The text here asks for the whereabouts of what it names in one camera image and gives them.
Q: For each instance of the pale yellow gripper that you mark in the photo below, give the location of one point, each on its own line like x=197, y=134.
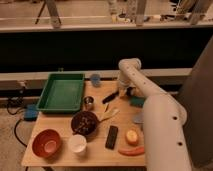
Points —
x=126, y=92

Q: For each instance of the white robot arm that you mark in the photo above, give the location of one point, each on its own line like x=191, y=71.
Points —
x=163, y=120

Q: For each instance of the green plastic tray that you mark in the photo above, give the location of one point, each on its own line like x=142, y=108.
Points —
x=62, y=93

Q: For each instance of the green sponge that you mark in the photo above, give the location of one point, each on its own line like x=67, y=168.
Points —
x=137, y=101

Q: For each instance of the grey blue cloth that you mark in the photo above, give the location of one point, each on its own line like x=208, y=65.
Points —
x=138, y=119

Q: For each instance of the yellow banana peel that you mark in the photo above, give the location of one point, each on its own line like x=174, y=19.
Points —
x=108, y=113

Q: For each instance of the blue plastic cup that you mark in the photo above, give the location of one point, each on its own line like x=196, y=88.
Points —
x=95, y=80

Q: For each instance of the small metal cup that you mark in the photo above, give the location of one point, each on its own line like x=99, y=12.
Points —
x=89, y=102

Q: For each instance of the black remote control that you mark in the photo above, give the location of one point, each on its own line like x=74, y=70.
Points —
x=111, y=137

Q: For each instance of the dark bowl with food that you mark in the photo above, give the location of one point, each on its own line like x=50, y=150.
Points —
x=84, y=123

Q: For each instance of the orange carrot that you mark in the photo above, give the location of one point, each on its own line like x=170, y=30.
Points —
x=132, y=152

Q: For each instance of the white plastic cup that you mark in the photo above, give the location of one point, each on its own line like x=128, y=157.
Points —
x=77, y=144

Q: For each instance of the red orange bowl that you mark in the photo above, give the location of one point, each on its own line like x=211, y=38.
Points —
x=46, y=143

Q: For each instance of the blue power box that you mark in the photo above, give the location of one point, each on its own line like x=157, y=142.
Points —
x=31, y=113

